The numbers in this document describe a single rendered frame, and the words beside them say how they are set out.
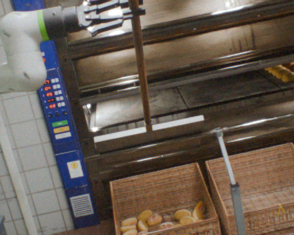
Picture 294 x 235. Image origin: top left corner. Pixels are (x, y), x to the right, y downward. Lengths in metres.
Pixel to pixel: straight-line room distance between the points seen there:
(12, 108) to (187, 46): 1.07
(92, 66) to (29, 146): 0.61
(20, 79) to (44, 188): 1.65
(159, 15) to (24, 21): 1.38
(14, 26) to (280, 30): 1.81
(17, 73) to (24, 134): 1.48
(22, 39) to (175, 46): 1.47
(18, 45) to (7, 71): 0.09
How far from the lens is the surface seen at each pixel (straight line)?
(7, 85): 1.47
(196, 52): 2.75
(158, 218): 2.88
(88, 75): 2.73
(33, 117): 2.84
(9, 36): 1.42
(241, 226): 2.51
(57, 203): 3.04
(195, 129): 2.45
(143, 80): 1.83
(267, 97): 2.93
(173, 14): 2.69
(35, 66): 1.41
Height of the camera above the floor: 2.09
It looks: 18 degrees down
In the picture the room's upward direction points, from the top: 12 degrees counter-clockwise
